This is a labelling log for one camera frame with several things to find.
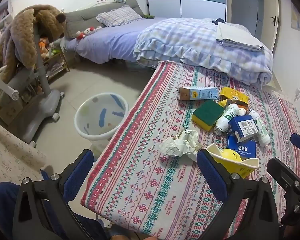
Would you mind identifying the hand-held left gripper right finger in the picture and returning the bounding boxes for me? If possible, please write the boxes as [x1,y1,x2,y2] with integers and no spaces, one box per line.
[196,149,287,240]

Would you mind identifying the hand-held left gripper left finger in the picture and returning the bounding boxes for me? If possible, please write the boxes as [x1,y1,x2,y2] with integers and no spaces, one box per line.
[12,149,108,240]

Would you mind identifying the yellow torn cardboard box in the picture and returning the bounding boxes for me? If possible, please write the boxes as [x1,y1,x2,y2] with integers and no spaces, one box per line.
[205,144,260,179]

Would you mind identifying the white plastic basin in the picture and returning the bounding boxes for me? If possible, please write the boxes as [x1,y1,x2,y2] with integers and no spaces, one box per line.
[74,93,129,140]

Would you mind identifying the flat blue box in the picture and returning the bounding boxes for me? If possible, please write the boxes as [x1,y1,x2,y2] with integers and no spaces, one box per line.
[227,135,257,160]

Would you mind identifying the white plastic bottle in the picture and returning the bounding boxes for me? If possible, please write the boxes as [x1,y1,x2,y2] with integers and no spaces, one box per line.
[249,109,271,147]
[214,104,240,133]

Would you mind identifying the crumpled paper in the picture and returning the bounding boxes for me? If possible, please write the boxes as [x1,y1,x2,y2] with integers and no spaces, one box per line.
[159,129,203,160]

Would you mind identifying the blue box with barcode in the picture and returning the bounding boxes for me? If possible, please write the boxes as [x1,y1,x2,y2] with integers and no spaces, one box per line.
[229,115,259,143]

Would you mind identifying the green and yellow sponge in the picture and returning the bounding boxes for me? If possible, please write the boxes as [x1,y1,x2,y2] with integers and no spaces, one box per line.
[192,100,225,132]

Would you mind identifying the patterned knit tablecloth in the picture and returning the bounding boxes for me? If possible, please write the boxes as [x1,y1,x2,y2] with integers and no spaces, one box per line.
[80,60,300,240]

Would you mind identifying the grey swivel chair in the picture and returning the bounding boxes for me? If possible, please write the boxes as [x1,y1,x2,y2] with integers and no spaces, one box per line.
[0,17,65,148]

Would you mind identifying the floral beige cloth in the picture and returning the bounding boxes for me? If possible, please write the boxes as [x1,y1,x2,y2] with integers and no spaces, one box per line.
[0,117,47,193]

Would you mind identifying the blue milk carton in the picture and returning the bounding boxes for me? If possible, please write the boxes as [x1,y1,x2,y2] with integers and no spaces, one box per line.
[177,86,219,101]

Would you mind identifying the yellow snack wrapper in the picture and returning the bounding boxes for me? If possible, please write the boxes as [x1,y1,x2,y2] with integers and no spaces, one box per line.
[219,87,250,108]

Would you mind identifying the small wooden shelf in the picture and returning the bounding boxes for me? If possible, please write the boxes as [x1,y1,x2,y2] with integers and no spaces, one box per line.
[40,51,71,78]

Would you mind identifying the pile of small toys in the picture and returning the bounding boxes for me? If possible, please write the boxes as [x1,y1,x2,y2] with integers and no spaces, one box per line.
[39,37,63,59]

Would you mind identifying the folded grey sheet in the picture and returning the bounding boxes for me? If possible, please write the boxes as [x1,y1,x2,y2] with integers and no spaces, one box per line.
[215,21,265,53]

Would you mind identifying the blue plaid quilt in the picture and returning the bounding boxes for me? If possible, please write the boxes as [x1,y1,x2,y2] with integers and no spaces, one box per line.
[133,18,273,89]

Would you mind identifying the brown plush bear blanket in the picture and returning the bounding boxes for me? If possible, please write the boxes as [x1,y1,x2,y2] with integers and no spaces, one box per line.
[0,4,67,81]

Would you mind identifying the white door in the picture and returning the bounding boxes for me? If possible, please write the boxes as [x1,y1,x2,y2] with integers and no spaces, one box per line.
[261,0,281,57]

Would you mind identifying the grey headboard cushion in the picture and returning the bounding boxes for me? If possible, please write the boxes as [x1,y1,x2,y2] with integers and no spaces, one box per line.
[64,0,145,39]

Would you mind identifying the plaid pillow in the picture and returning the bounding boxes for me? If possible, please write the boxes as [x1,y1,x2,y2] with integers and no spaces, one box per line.
[96,5,143,28]

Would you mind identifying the blue and white wardrobe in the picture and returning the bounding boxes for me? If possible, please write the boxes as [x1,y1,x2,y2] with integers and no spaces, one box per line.
[145,0,227,22]

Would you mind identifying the wall poster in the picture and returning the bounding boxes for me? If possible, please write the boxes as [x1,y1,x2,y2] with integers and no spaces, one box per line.
[291,5,300,31]

